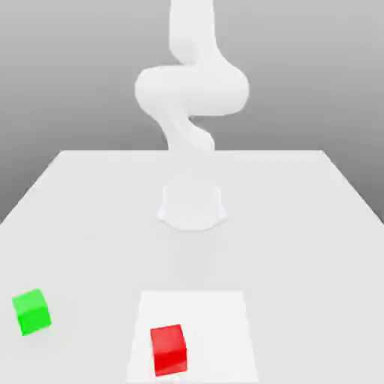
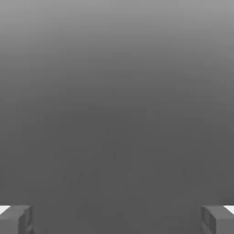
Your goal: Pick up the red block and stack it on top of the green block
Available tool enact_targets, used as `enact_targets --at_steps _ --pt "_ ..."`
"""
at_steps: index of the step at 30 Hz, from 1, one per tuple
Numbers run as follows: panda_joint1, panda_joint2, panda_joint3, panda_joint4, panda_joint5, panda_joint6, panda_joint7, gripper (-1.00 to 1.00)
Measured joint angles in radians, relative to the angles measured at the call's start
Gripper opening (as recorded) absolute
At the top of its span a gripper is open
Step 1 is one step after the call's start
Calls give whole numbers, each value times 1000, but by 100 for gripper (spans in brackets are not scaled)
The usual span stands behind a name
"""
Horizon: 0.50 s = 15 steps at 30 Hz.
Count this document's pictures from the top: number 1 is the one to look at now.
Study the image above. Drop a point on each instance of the small green cube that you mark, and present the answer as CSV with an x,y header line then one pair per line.
x,y
31,312

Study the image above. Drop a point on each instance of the small red cube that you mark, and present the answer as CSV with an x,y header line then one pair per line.
x,y
168,349

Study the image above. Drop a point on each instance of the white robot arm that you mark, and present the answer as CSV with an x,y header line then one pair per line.
x,y
192,90

